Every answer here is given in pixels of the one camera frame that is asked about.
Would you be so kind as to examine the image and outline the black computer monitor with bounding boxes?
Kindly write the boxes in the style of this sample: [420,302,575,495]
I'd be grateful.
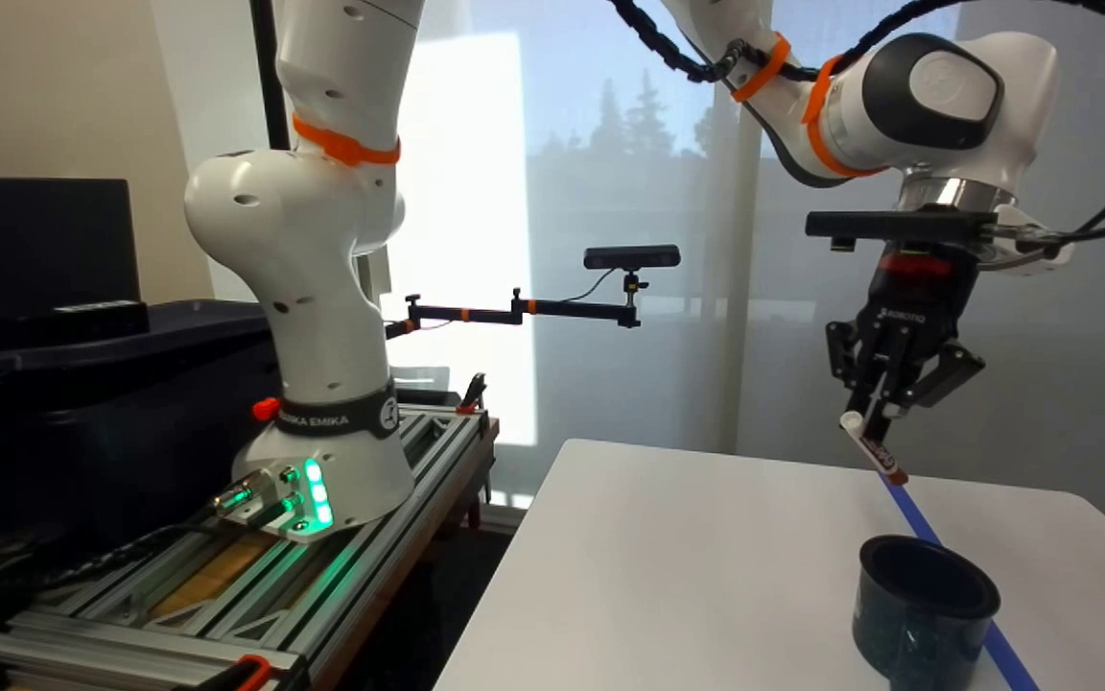
[0,173,146,322]

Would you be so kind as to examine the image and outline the black articulated camera mount arm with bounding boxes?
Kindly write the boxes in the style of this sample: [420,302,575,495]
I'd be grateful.
[386,270,648,347]

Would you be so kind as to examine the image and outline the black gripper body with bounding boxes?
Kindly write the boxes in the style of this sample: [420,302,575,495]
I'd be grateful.
[851,246,985,357]

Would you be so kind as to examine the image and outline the black stereo camera bar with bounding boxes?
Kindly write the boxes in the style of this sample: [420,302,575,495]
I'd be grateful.
[580,240,684,275]

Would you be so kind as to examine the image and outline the black cabinet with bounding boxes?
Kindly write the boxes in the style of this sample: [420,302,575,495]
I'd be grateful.
[0,297,293,635]

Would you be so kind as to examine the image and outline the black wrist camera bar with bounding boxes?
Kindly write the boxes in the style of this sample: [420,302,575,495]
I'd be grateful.
[803,202,1076,275]

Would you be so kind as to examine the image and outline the aluminium extrusion robot base frame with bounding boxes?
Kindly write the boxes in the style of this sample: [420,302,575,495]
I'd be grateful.
[0,379,502,691]

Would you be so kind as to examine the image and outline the long blue tape line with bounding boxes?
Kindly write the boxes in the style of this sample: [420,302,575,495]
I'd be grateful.
[883,471,1046,691]

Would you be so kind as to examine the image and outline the dark green enamel mug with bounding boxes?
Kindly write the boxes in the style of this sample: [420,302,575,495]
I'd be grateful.
[847,534,1007,691]

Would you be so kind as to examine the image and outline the braided base cable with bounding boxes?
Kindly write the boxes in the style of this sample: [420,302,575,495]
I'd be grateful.
[12,503,255,596]

